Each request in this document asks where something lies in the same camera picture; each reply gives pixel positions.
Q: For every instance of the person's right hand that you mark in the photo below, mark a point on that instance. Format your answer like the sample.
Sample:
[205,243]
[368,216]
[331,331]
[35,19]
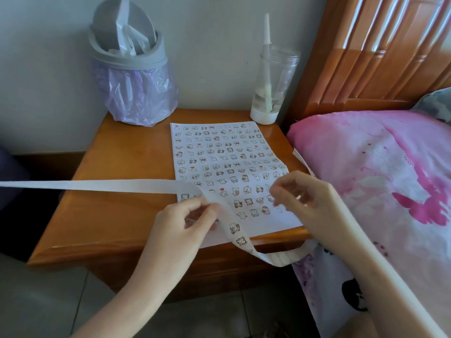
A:
[317,207]

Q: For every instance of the person's left hand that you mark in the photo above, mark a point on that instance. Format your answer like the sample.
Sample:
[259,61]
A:
[172,239]

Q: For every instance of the long white sticker strip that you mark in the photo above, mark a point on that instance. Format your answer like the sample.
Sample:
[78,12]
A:
[105,185]

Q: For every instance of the white paper sheet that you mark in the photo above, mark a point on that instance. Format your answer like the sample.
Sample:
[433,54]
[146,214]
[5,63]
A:
[179,133]

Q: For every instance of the rows of stuck cartoon stickers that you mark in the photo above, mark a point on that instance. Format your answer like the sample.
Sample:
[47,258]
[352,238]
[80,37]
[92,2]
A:
[222,140]

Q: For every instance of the person's right forearm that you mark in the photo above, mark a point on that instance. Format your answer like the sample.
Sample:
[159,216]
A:
[401,292]

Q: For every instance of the person's left forearm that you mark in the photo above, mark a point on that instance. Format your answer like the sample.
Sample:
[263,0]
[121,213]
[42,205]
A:
[119,309]

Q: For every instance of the person's leg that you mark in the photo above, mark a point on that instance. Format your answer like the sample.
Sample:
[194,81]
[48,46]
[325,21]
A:
[363,325]

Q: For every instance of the pink floral bedding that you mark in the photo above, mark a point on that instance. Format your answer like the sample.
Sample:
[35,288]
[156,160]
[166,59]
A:
[380,161]

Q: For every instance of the clear cup with white base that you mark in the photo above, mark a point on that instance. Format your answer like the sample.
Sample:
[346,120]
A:
[264,117]

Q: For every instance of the wooden nightstand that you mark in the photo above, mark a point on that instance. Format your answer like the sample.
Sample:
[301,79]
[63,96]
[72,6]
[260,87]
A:
[105,154]

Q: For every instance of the pink slipper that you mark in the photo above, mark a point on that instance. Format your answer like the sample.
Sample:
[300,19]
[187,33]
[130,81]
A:
[280,330]

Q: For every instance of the purple plastic bin bag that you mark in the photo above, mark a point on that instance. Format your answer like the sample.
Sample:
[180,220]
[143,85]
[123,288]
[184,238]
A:
[141,98]

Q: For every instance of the wooden bed headboard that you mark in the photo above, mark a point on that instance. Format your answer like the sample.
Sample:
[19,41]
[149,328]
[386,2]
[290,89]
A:
[366,66]

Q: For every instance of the grey pillow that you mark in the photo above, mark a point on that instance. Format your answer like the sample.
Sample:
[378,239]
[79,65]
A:
[437,105]

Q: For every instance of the purple rolled mat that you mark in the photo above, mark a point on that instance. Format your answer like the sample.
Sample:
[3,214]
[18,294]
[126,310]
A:
[12,179]

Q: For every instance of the grey trash bin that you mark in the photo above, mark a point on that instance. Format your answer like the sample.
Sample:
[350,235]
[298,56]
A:
[127,59]

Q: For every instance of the white straw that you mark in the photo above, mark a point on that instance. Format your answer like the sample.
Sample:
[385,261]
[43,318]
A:
[266,28]

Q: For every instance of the white backing scraps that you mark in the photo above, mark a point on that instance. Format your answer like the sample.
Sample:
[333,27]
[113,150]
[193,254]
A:
[127,35]

